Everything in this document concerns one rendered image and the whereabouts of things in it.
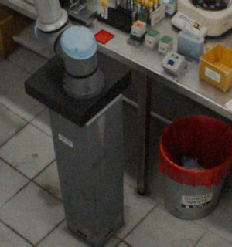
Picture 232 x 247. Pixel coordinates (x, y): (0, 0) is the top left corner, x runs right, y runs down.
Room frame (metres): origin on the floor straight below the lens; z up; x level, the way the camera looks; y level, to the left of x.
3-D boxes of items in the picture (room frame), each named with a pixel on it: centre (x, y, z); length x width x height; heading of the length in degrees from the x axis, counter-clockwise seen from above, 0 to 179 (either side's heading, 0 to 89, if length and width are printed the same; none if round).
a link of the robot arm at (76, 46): (1.65, 0.15, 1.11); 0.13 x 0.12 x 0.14; 41
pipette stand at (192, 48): (1.89, -0.27, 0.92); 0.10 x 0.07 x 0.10; 58
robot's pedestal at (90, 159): (1.65, 0.14, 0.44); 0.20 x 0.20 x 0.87; 51
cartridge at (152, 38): (1.95, -0.12, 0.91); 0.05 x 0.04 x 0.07; 141
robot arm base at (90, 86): (1.65, 0.14, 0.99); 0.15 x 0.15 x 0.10
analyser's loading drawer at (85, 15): (2.16, 0.20, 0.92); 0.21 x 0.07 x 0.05; 51
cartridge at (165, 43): (1.91, -0.17, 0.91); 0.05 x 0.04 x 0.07; 141
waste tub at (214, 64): (1.76, -0.38, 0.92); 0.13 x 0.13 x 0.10; 49
